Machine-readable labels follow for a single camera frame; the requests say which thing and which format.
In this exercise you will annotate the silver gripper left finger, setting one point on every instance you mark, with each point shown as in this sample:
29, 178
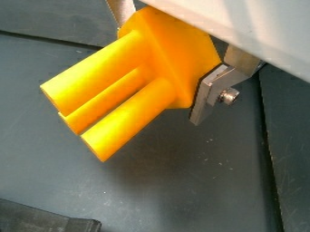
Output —
121, 10

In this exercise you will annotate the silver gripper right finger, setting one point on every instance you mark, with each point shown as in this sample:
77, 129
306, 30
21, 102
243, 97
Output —
216, 84

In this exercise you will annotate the yellow three-prong object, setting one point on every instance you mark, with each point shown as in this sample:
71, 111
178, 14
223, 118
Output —
111, 94

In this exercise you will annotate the black curved fixture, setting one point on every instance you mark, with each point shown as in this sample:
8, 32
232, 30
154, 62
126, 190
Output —
20, 218

